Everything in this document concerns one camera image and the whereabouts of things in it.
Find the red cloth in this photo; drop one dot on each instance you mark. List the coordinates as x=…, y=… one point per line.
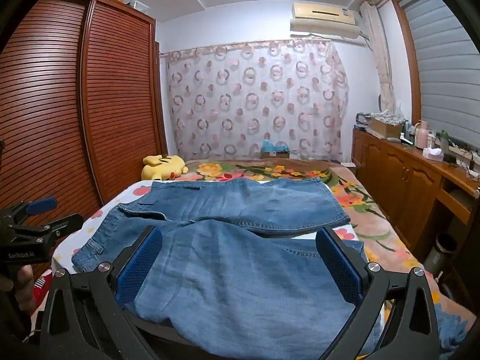
x=43, y=283

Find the small cardboard box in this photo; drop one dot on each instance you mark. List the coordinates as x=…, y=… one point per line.
x=273, y=154

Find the patterned pouch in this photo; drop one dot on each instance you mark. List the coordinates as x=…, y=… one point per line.
x=362, y=119

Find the white power strip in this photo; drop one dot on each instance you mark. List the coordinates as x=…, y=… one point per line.
x=463, y=150

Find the open cardboard box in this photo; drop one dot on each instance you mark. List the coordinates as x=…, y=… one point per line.
x=384, y=129

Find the yellow plush toy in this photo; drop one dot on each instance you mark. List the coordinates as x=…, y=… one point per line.
x=161, y=167

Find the pink thermos jug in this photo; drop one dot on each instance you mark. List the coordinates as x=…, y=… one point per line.
x=422, y=137

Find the wooden slatted wardrobe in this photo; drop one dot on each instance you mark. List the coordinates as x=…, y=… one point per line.
x=112, y=101

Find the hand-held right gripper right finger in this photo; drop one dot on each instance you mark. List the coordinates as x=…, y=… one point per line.
x=339, y=270

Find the beige tied curtain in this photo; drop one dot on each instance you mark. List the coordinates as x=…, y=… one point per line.
x=378, y=45

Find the person's left hand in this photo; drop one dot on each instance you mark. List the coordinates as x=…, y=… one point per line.
x=24, y=281

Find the floral blanket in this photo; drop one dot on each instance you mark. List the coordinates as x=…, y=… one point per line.
x=375, y=228

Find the pink tissue box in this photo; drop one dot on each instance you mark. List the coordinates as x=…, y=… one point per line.
x=433, y=154

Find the beige air conditioner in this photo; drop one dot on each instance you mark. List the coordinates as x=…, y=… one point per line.
x=322, y=17

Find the wooden window frame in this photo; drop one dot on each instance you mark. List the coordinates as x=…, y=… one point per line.
x=407, y=52

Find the white strawberry print sheet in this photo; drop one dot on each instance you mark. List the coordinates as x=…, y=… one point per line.
x=112, y=198

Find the grey window blind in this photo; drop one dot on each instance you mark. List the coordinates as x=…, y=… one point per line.
x=442, y=63

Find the wooden sideboard cabinet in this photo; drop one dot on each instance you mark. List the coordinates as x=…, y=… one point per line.
x=405, y=180

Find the blue denim pants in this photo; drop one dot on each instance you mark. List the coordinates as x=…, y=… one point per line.
x=240, y=270

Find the grey trash bin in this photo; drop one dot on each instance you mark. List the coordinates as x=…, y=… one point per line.
x=440, y=255

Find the translucent storage box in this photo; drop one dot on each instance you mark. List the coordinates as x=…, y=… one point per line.
x=139, y=6

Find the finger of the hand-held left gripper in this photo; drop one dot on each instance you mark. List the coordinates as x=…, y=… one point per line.
x=41, y=205
x=63, y=222

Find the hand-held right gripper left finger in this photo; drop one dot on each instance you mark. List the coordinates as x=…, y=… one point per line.
x=138, y=266

